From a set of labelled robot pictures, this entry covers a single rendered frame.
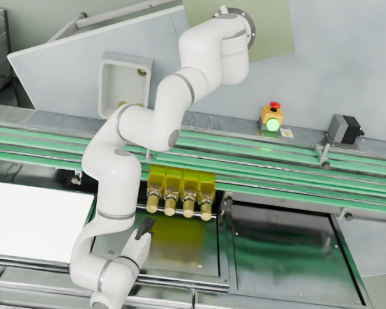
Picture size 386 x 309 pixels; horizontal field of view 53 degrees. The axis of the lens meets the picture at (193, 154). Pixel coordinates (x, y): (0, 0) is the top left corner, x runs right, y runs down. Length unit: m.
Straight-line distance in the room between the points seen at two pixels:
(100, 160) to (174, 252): 0.55
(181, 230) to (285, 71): 0.67
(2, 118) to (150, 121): 0.85
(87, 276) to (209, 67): 0.54
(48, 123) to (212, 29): 0.81
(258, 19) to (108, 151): 0.68
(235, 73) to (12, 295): 0.85
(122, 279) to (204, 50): 0.53
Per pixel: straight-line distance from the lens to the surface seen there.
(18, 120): 1.54
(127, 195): 0.81
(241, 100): 1.47
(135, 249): 1.04
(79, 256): 0.92
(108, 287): 0.91
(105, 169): 0.80
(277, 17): 1.28
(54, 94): 1.55
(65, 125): 1.49
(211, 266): 1.27
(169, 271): 1.22
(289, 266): 1.41
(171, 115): 0.79
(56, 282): 1.20
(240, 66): 0.99
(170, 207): 1.21
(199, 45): 0.88
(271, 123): 1.41
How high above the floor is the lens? 2.07
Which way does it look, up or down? 57 degrees down
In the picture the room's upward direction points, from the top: 178 degrees counter-clockwise
